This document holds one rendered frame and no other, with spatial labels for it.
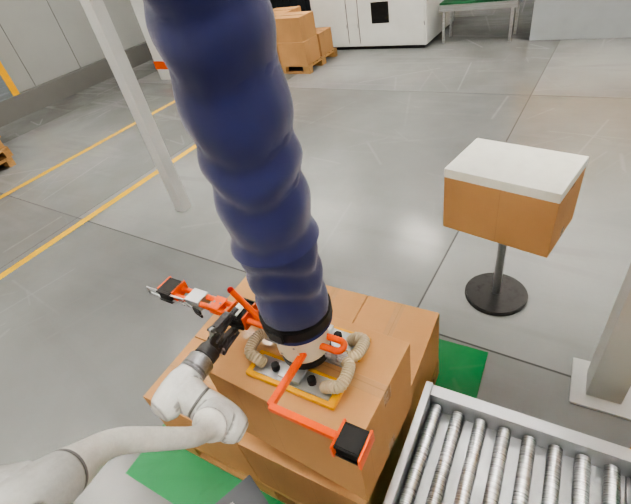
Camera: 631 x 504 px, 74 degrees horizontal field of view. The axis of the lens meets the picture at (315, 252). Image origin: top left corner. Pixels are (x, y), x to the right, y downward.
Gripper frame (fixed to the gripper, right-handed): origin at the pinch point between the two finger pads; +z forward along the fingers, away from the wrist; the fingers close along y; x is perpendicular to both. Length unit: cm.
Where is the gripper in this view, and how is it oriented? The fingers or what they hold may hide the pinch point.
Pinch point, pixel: (239, 313)
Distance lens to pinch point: 152.1
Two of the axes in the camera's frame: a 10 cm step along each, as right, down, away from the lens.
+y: 1.7, 7.6, 6.3
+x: 8.7, 1.9, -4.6
